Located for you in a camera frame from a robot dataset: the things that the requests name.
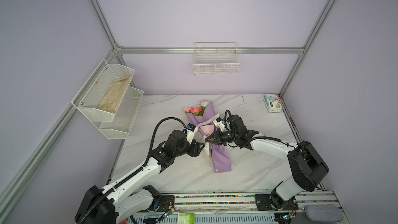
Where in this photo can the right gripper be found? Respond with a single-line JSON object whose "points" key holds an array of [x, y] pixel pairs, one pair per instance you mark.
{"points": [[217, 137]]}

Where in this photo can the orange rubber glove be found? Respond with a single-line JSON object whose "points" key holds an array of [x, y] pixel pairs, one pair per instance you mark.
{"points": [[124, 221]]}

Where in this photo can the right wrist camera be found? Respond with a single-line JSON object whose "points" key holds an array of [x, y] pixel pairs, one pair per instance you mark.
{"points": [[219, 123]]}

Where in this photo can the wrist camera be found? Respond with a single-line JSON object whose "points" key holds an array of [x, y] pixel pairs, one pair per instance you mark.
{"points": [[219, 123], [191, 130]]}

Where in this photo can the white mesh shelf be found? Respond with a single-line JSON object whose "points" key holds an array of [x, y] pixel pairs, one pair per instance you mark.
{"points": [[99, 99], [122, 124]]}

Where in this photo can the green label box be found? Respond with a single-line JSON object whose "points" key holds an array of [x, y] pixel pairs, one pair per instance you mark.
{"points": [[185, 218]]}

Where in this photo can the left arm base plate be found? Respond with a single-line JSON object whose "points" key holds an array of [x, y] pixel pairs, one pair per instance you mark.
{"points": [[166, 201]]}

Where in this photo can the pink purple wrapping paper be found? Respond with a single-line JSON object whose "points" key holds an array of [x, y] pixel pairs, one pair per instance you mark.
{"points": [[218, 154]]}

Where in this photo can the grey sponge pad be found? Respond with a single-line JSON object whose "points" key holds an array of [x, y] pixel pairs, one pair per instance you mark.
{"points": [[324, 213]]}

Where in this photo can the beige cloth in shelf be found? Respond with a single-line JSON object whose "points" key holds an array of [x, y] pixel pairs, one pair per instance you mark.
{"points": [[114, 94]]}

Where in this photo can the tissue pack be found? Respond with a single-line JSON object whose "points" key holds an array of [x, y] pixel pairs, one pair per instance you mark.
{"points": [[273, 103]]}

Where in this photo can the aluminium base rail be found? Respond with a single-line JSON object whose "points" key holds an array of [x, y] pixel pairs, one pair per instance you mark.
{"points": [[234, 208]]}

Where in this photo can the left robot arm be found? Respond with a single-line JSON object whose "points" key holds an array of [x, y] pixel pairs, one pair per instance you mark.
{"points": [[115, 202]]}

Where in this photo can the cream printed ribbon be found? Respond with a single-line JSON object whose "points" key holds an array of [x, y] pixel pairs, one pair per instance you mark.
{"points": [[207, 127]]}

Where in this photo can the lower white mesh shelf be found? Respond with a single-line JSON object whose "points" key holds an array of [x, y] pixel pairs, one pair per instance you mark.
{"points": [[122, 124]]}

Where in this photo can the upper white mesh shelf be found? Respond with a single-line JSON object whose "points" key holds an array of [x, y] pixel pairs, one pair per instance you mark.
{"points": [[99, 99]]}

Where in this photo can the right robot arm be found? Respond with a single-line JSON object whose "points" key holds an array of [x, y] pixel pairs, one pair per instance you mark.
{"points": [[308, 168]]}

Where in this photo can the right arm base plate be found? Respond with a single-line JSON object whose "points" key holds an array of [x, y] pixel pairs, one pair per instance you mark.
{"points": [[272, 202]]}

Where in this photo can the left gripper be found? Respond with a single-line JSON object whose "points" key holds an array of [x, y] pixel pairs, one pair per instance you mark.
{"points": [[193, 148]]}

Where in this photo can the white wire wall basket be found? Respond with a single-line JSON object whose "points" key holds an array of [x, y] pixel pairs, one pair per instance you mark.
{"points": [[215, 58]]}

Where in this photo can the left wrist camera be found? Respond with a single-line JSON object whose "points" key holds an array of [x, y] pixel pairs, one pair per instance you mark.
{"points": [[191, 130]]}

